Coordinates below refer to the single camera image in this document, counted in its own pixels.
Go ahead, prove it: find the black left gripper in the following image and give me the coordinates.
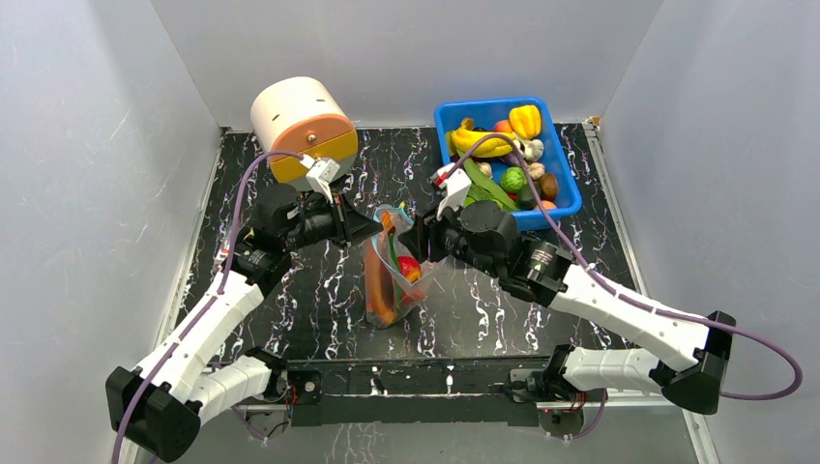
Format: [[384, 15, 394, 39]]
[[282, 189, 384, 253]]

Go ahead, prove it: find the green bean pod toy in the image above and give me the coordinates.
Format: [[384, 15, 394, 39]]
[[387, 229, 404, 311]]

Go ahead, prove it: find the red tomato toy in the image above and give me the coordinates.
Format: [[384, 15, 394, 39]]
[[396, 256, 424, 284]]

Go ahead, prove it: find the clear zip top bag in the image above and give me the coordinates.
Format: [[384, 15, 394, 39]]
[[364, 205, 444, 329]]

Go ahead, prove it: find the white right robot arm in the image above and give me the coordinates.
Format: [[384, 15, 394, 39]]
[[398, 201, 735, 415]]

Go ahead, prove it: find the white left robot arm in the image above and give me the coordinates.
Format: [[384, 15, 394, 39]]
[[105, 184, 383, 462]]

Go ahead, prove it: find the green leaf vegetable toy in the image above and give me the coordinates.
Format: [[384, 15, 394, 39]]
[[462, 159, 518, 213]]

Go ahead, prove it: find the white garlic bulb toy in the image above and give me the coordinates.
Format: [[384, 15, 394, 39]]
[[477, 162, 493, 178], [526, 162, 546, 181]]

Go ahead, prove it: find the yellow banana bunch toy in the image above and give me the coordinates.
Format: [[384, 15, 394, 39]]
[[447, 118, 517, 160]]

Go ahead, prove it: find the green custard apple toy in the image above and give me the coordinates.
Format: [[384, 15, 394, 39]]
[[498, 166, 529, 194]]

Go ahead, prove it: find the dark green cucumber toy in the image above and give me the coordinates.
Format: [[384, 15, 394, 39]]
[[515, 184, 542, 211]]

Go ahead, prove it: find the round pastel drawer cabinet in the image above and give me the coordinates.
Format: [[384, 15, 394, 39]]
[[250, 76, 359, 181]]

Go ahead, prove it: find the orange round fruit toy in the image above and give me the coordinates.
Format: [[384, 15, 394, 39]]
[[533, 200, 557, 211]]

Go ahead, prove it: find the marker pen pack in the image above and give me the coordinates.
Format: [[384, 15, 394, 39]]
[[214, 239, 230, 266]]

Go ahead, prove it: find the brown potato toy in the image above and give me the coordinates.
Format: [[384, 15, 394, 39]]
[[538, 172, 559, 202]]

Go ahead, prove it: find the peach apple toy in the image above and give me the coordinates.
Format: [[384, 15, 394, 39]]
[[493, 120, 513, 133]]

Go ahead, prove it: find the blue plastic bin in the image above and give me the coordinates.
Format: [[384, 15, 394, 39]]
[[433, 97, 582, 222]]

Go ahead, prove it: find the white mushroom toy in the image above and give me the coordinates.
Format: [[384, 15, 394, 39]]
[[515, 139, 544, 163]]

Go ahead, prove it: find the yellow bell pepper toy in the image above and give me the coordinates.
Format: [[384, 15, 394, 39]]
[[508, 104, 542, 140]]

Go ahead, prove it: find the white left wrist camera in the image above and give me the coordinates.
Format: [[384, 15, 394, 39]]
[[300, 155, 340, 204]]

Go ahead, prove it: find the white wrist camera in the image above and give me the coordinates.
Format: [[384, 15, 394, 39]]
[[300, 155, 340, 204], [431, 162, 472, 219]]

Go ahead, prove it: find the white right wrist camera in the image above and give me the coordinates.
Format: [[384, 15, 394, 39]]
[[431, 162, 472, 219]]

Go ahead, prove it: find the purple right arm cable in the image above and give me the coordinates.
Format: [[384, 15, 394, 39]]
[[442, 132, 804, 403]]

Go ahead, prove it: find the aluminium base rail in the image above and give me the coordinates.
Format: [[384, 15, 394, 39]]
[[125, 362, 718, 464]]

